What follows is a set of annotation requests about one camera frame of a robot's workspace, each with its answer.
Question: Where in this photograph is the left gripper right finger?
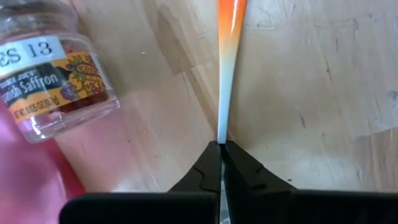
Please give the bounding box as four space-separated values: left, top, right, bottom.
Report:
223 140 298 224

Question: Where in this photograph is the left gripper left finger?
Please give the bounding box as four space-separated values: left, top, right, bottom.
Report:
167 140 223 224

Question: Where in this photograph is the orange-handled spoon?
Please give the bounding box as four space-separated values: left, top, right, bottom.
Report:
216 0 248 224

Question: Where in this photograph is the pink plastic bin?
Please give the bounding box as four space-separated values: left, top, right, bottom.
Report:
0 101 87 224

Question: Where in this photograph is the small saffron spice jar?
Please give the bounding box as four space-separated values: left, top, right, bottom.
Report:
0 0 121 144

